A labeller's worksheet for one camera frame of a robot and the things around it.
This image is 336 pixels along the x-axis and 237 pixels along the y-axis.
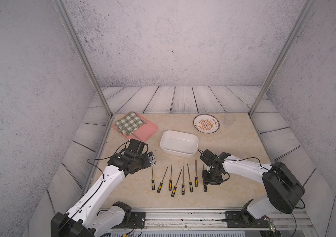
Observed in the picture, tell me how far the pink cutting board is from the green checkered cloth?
10 mm

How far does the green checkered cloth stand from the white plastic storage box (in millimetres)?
222

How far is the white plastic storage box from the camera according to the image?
0.97 metres

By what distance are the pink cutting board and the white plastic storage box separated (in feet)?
0.36

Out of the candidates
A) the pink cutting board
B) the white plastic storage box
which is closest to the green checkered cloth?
the pink cutting board

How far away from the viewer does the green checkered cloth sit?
112cm

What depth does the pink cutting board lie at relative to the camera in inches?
43.3
